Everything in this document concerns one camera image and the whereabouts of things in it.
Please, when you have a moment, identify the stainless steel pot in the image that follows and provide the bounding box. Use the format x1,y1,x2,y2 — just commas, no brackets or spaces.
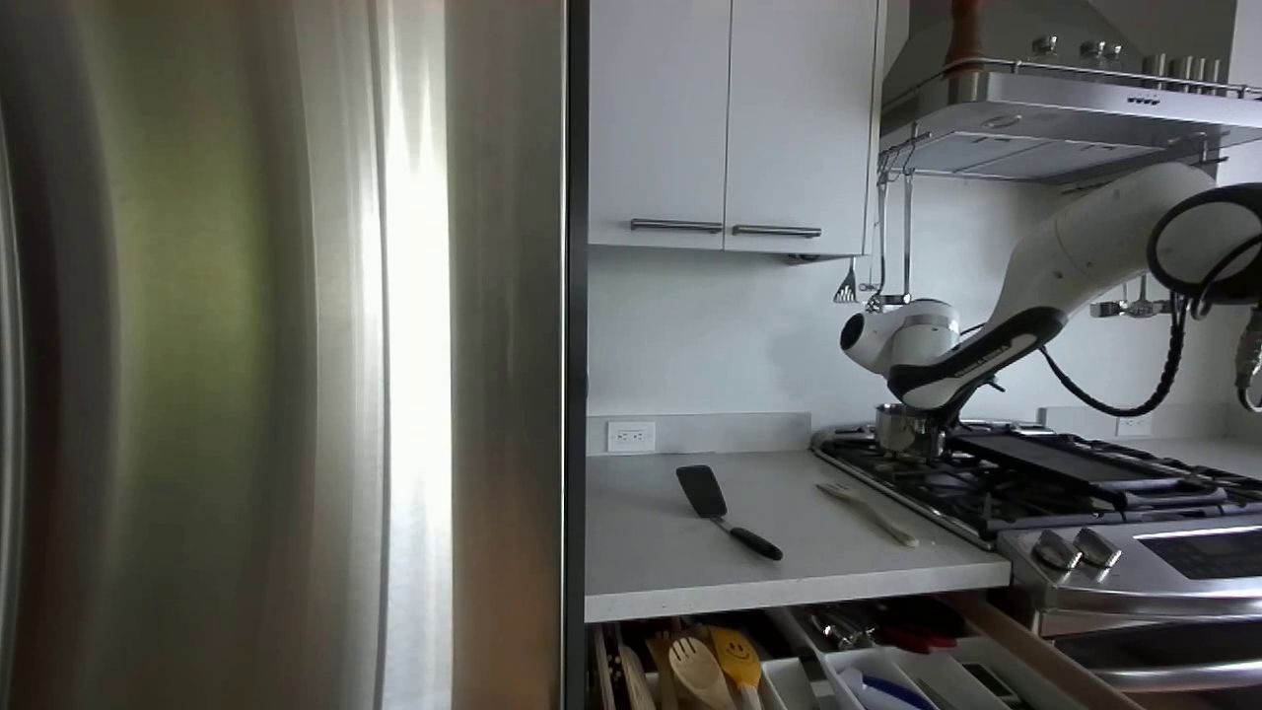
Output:
870,402,941,466

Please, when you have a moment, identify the black spatula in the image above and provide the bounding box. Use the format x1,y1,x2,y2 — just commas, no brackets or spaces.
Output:
676,462,790,563

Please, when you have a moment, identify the hanging metal ladle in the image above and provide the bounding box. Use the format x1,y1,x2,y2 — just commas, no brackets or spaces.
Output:
862,172,897,333

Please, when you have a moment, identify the white cabinet door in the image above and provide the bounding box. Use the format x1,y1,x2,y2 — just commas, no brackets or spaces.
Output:
727,0,882,258
588,0,732,253

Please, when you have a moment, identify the yellow smiley spatula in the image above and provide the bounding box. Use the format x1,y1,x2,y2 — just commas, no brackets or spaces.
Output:
705,625,765,710

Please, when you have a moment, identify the wooden slotted spoon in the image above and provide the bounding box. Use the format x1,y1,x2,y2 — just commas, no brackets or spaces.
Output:
661,629,732,710

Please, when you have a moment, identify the stainless steel refrigerator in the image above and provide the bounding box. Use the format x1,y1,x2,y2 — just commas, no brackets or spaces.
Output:
0,0,571,710

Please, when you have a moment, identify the white cutlery tray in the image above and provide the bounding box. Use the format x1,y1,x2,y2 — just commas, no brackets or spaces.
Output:
761,607,1098,710

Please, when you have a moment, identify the blue and white peeler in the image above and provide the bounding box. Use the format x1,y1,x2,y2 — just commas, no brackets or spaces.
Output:
860,671,939,710

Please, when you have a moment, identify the silver range knob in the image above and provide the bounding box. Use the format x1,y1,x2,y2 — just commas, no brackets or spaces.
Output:
1028,525,1085,574
1069,525,1129,584

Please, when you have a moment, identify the wooden pepper mill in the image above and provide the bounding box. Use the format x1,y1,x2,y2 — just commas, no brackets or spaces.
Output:
945,0,985,72

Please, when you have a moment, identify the black stove griddle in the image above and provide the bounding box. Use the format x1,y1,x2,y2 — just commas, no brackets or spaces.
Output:
964,428,1225,498

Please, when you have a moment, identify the stainless steel range hood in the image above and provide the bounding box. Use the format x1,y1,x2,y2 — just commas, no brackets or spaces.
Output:
877,0,1262,186

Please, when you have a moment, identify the wooden kitchen drawer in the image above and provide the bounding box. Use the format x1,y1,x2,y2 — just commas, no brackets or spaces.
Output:
588,592,1149,710

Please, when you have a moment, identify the black range control panel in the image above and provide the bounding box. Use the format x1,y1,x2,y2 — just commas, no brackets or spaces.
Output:
1154,529,1262,584

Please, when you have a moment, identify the white wall outlet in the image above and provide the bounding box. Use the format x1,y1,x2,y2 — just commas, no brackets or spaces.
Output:
602,415,660,456

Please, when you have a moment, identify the steel cabinet handle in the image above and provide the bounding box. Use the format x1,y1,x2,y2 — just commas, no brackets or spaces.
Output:
728,222,823,244
627,212,727,235

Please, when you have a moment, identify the ivory-handled knife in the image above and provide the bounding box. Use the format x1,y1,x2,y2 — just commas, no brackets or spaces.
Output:
811,479,924,552

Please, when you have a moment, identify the black-handled kitchen knife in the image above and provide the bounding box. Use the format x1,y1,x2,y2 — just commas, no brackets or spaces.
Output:
765,604,832,684

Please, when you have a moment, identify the steel oven door handle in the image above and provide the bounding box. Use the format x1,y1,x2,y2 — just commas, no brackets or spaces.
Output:
1087,655,1262,703

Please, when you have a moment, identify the white wall cabinet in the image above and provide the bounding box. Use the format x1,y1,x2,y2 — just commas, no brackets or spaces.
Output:
1215,133,1262,189

